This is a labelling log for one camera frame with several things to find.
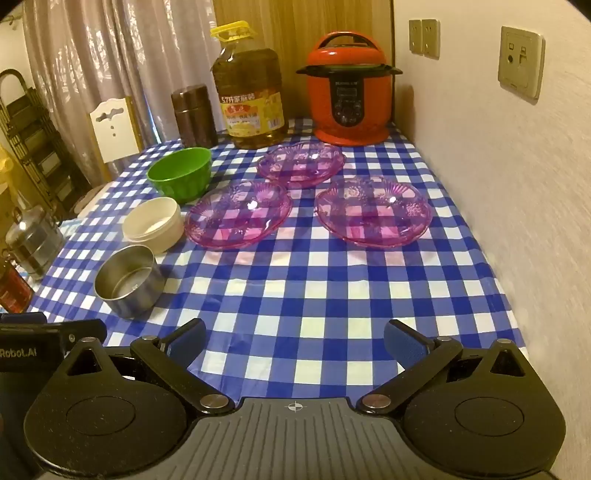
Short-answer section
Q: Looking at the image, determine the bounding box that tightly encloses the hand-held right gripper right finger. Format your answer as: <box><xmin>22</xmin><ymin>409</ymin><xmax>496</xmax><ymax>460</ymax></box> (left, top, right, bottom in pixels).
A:
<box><xmin>360</xmin><ymin>319</ymin><xmax>529</xmax><ymax>415</ymax></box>

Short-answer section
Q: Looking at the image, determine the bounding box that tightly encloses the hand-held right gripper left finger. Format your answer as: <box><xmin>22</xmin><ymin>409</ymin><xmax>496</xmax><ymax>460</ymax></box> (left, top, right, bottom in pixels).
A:
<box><xmin>60</xmin><ymin>318</ymin><xmax>236</xmax><ymax>415</ymax></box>

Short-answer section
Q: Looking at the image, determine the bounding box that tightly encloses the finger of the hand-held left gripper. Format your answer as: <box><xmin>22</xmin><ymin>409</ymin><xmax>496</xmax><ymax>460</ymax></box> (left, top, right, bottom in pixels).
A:
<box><xmin>59</xmin><ymin>318</ymin><xmax>107</xmax><ymax>358</ymax></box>

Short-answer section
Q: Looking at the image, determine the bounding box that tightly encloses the stainless steel bowl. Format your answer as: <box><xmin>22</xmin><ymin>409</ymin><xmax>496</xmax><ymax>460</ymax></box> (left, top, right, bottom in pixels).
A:
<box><xmin>93</xmin><ymin>244</ymin><xmax>166</xmax><ymax>320</ymax></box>

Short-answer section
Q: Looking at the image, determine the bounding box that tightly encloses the white plastic bowl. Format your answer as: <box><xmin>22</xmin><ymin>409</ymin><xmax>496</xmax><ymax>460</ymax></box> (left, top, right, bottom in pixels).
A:
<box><xmin>122</xmin><ymin>197</ymin><xmax>183</xmax><ymax>254</ymax></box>

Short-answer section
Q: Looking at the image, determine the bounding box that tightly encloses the purple glass plate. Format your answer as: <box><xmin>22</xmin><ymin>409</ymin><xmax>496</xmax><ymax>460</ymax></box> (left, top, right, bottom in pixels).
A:
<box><xmin>185</xmin><ymin>180</ymin><xmax>294</xmax><ymax>250</ymax></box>
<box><xmin>314</xmin><ymin>175</ymin><xmax>433</xmax><ymax>250</ymax></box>
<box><xmin>256</xmin><ymin>142</ymin><xmax>347</xmax><ymax>189</ymax></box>

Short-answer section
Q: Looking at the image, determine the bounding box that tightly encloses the green plastic bowl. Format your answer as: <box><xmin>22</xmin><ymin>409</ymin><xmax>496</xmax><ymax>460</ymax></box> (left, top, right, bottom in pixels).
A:
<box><xmin>147</xmin><ymin>148</ymin><xmax>213</xmax><ymax>206</ymax></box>

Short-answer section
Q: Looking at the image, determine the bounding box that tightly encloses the stacked steel lunch container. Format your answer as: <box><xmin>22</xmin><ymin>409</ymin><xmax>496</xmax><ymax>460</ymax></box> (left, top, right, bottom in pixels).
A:
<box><xmin>4</xmin><ymin>205</ymin><xmax>65</xmax><ymax>280</ymax></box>

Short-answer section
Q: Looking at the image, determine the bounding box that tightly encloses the blue white checkered tablecloth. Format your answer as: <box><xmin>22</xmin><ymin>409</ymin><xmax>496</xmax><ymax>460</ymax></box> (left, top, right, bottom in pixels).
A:
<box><xmin>28</xmin><ymin>117</ymin><xmax>529</xmax><ymax>407</ymax></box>

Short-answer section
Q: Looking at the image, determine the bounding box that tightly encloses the black metal rack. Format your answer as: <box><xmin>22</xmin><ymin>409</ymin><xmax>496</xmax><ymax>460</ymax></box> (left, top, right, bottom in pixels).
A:
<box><xmin>0</xmin><ymin>69</ymin><xmax>93</xmax><ymax>217</ymax></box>

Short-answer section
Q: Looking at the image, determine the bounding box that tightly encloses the white wooden chair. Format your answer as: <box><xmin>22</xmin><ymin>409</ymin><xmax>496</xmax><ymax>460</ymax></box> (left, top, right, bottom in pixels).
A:
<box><xmin>74</xmin><ymin>96</ymin><xmax>145</xmax><ymax>217</ymax></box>

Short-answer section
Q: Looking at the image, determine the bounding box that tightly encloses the brown metal canister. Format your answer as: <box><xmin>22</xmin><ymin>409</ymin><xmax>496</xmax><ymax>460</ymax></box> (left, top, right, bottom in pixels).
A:
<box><xmin>171</xmin><ymin>84</ymin><xmax>219</xmax><ymax>149</ymax></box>

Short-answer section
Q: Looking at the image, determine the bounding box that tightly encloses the red electric pressure cooker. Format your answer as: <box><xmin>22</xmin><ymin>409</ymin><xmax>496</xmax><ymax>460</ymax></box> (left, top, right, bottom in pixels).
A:
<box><xmin>295</xmin><ymin>31</ymin><xmax>403</xmax><ymax>146</ymax></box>

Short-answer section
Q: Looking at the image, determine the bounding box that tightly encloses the large cooking oil bottle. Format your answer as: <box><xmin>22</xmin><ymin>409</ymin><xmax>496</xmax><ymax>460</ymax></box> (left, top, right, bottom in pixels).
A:
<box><xmin>210</xmin><ymin>23</ymin><xmax>288</xmax><ymax>149</ymax></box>

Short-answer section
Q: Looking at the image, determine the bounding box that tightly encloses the grey curtain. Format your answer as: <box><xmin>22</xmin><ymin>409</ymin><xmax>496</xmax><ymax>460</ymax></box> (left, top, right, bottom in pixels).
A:
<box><xmin>21</xmin><ymin>0</ymin><xmax>218</xmax><ymax>185</ymax></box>

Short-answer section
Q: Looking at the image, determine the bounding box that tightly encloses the beige wall socket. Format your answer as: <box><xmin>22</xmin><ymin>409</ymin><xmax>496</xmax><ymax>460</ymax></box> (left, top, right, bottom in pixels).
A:
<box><xmin>498</xmin><ymin>25</ymin><xmax>546</xmax><ymax>100</ymax></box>

